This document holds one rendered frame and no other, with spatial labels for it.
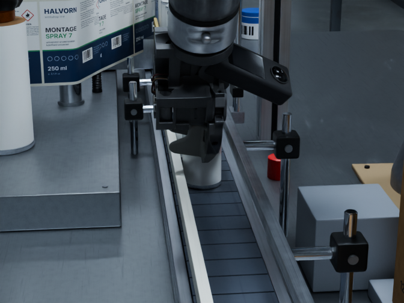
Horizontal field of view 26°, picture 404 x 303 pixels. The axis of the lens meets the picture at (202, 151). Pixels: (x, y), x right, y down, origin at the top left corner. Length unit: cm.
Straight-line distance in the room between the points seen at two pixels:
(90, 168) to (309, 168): 35
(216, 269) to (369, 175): 45
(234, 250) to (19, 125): 44
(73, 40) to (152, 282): 59
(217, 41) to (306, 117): 71
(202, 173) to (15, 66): 32
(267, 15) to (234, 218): 44
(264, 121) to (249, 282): 57
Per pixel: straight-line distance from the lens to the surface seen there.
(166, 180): 118
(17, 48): 126
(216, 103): 99
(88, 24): 153
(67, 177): 119
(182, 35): 92
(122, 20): 164
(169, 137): 123
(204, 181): 113
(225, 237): 101
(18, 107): 128
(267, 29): 140
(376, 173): 134
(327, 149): 145
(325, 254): 80
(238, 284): 91
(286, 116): 107
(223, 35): 92
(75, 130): 139
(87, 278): 103
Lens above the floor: 131
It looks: 20 degrees down
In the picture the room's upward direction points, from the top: straight up
